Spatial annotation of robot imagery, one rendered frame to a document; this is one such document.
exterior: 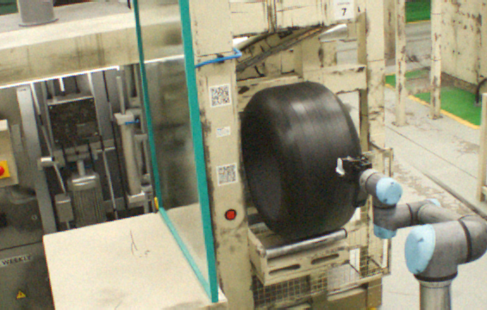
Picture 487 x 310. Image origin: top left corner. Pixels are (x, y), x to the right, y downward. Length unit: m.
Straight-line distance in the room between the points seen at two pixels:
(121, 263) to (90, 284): 0.12
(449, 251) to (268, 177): 1.28
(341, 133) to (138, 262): 0.90
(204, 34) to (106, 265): 0.85
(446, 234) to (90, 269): 0.92
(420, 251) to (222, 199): 0.96
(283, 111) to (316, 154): 0.19
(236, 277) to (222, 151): 0.52
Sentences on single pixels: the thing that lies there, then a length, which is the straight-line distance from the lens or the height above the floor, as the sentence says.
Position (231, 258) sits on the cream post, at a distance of 2.55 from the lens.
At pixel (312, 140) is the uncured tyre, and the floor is 1.35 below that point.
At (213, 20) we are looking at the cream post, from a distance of 2.24.
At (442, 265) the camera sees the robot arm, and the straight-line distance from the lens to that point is 1.71.
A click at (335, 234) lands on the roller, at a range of 2.60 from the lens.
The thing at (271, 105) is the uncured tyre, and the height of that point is 1.44.
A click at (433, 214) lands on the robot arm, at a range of 1.99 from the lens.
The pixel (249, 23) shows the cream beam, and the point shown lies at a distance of 2.56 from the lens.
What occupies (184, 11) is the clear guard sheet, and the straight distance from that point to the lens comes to 1.35.
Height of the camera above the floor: 2.16
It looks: 22 degrees down
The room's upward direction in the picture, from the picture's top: 5 degrees counter-clockwise
